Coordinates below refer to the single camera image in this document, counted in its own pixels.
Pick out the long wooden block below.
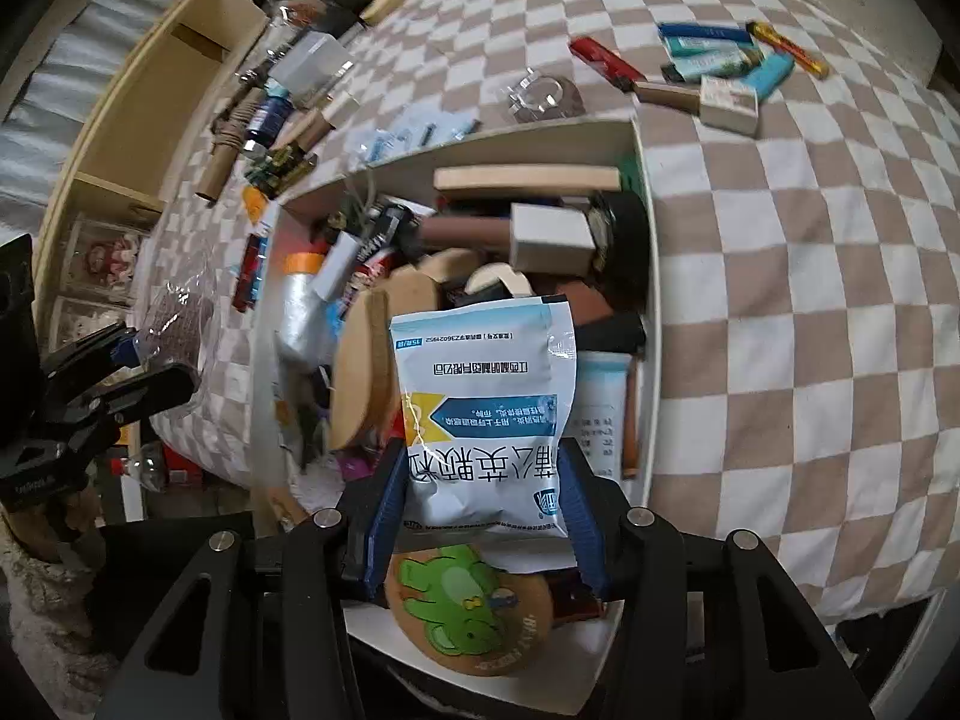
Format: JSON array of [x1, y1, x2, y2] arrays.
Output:
[[433, 165, 623, 196]]

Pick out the checkered bed sheet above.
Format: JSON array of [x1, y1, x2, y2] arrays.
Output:
[[124, 0, 960, 623]]

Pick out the red stick sachet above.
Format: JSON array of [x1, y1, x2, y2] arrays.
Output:
[[232, 234, 260, 312]]

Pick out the white cigarette box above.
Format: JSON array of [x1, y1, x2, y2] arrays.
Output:
[[697, 76, 760, 137]]

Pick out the clear bag with brown contents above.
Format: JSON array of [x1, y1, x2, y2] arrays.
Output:
[[266, 0, 338, 46]]

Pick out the brown cardboard tube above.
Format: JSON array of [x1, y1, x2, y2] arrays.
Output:
[[420, 216, 518, 250]]

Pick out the white teal packet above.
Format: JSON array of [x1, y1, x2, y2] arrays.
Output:
[[577, 352, 638, 477]]

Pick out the clear plastic bag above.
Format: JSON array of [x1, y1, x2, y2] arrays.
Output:
[[131, 255, 226, 421]]

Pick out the light blue lighter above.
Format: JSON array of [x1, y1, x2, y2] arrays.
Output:
[[739, 56, 796, 102]]

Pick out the green dinosaur cork coaster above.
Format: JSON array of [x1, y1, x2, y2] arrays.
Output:
[[382, 544, 556, 680]]

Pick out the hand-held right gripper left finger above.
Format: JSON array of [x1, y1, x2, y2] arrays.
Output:
[[94, 437, 410, 720]]

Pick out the wooden shelf unit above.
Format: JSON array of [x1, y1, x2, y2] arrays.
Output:
[[34, 0, 271, 301]]

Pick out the black tape roll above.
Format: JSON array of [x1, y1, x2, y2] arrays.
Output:
[[592, 191, 650, 271]]

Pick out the white blue medicine sachet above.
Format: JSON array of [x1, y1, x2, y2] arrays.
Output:
[[388, 296, 578, 541]]

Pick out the brown tape roll in bag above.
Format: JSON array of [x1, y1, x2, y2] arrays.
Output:
[[501, 67, 586, 125]]

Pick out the dark blue spray can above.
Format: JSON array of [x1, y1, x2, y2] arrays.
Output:
[[244, 86, 293, 155]]

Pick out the cream wooden spatula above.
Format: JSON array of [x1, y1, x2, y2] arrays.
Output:
[[465, 262, 533, 301]]

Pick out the dark blue lighter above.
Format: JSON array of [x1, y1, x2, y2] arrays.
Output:
[[658, 21, 755, 46]]

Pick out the black cigarette pack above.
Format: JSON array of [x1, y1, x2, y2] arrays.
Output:
[[352, 202, 421, 278]]

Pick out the figurine display box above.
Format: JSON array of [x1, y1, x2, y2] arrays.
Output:
[[60, 214, 151, 301], [49, 296, 125, 353]]

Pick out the clear bottle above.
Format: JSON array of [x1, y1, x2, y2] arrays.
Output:
[[109, 442, 170, 496]]

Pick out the red lighter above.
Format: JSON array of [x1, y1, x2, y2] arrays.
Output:
[[568, 36, 647, 91]]

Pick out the frosted plastic case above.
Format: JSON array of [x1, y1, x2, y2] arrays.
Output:
[[266, 30, 353, 106]]

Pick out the white cardboard box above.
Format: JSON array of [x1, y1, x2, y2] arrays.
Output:
[[251, 116, 662, 717]]

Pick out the twine wrapped cardboard tube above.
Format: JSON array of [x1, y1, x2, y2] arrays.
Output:
[[196, 101, 260, 203]]

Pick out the yellow red stick packet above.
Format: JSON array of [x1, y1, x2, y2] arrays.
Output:
[[746, 21, 830, 80]]

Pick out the beige fluffy rug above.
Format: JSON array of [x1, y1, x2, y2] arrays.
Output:
[[0, 510, 128, 720]]

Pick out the beige brown tube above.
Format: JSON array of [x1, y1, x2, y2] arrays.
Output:
[[274, 109, 353, 155]]

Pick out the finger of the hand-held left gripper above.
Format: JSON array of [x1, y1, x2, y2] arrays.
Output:
[[41, 325, 141, 392], [71, 364, 198, 467]]

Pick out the red packages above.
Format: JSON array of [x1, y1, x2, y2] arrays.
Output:
[[161, 442, 207, 488]]

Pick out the oval wooden board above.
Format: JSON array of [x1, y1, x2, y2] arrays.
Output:
[[409, 246, 481, 290]]

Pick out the pale blue palm print lighter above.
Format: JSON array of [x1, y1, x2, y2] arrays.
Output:
[[660, 56, 766, 85]]

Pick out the small white box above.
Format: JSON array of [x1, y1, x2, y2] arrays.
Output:
[[510, 202, 597, 278]]

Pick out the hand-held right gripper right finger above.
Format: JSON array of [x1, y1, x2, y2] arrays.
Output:
[[559, 437, 876, 720]]

